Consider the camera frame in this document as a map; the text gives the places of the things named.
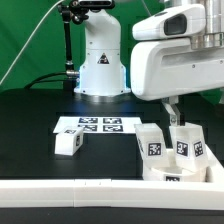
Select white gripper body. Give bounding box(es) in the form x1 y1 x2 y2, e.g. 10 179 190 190
130 38 224 101

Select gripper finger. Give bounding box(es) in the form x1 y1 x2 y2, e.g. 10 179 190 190
162 96 185 126

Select white round stool seat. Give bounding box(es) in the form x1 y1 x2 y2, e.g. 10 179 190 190
142 149 206 182

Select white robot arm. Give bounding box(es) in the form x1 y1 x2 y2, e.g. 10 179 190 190
75 0 224 105

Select white marker sheet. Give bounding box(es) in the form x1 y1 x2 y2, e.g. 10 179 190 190
54 116 141 134

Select white L-shaped fence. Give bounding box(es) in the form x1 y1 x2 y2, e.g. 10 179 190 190
0 153 224 210

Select black cables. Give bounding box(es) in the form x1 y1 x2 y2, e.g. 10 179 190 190
23 71 80 90

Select black camera stand pole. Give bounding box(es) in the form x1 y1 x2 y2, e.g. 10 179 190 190
58 0 115 90

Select white cable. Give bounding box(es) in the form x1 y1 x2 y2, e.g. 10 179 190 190
0 0 64 87

